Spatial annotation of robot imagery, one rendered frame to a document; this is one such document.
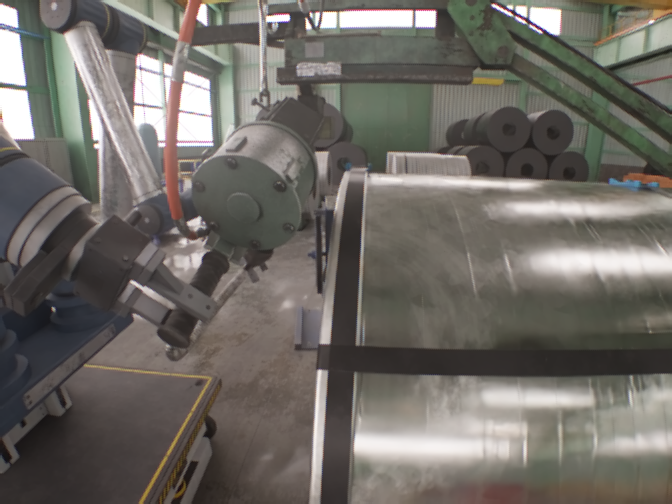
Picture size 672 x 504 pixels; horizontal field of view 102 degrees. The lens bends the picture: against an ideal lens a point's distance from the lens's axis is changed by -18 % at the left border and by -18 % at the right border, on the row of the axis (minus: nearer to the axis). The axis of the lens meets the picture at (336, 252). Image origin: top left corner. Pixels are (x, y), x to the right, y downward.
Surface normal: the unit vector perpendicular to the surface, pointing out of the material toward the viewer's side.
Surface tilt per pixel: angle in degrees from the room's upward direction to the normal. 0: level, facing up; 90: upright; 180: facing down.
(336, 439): 56
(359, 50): 90
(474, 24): 90
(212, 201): 115
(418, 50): 90
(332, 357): 48
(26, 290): 65
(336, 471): 60
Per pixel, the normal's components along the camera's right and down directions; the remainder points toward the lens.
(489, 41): -0.27, 0.29
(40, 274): 0.65, -0.47
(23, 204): 0.56, -0.22
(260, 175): -0.16, 0.68
